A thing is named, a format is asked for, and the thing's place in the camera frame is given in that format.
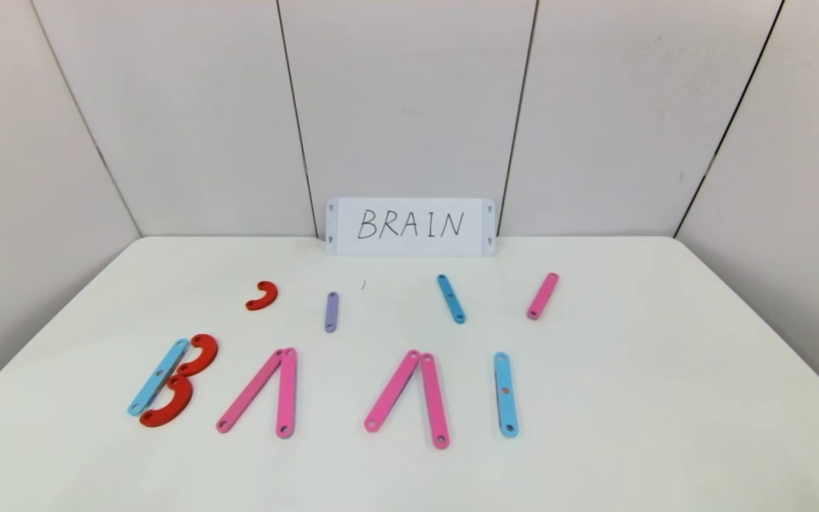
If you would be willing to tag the white BRAIN word card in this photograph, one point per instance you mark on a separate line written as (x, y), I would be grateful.
(409, 245)

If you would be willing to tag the short purple plastic bar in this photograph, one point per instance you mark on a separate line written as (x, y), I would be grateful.
(331, 311)

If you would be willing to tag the short blue plastic bar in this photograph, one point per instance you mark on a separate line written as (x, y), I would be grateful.
(451, 299)

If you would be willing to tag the long blue bar orange dot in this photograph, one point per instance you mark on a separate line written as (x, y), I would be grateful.
(506, 409)

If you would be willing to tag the large red curved piece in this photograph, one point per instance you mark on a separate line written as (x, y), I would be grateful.
(180, 405)
(207, 351)

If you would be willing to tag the short pink plastic bar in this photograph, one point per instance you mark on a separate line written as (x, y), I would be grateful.
(543, 296)

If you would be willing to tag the long blue plastic bar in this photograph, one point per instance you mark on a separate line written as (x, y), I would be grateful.
(153, 384)

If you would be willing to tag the long pink plastic bar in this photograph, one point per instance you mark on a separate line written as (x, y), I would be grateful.
(435, 402)
(392, 391)
(286, 392)
(249, 391)

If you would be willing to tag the small red curved piece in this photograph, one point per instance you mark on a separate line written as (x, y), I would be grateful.
(271, 296)

